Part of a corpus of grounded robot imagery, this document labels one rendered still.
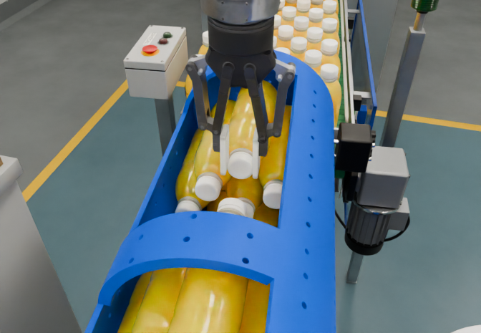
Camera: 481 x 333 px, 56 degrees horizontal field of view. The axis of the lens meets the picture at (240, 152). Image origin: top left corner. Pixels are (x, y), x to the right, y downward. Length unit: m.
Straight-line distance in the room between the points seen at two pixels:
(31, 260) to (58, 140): 1.68
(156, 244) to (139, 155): 2.07
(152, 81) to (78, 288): 1.15
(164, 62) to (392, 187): 0.64
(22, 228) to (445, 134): 2.37
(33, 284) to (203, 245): 0.80
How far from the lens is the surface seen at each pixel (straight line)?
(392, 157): 1.21
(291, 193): 0.55
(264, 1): 0.48
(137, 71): 1.10
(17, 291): 1.18
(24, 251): 1.15
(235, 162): 0.64
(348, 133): 1.02
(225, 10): 0.48
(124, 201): 2.30
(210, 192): 0.69
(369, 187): 1.18
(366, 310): 1.93
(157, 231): 0.51
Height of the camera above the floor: 1.60
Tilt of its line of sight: 40 degrees down
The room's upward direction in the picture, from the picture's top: straight up
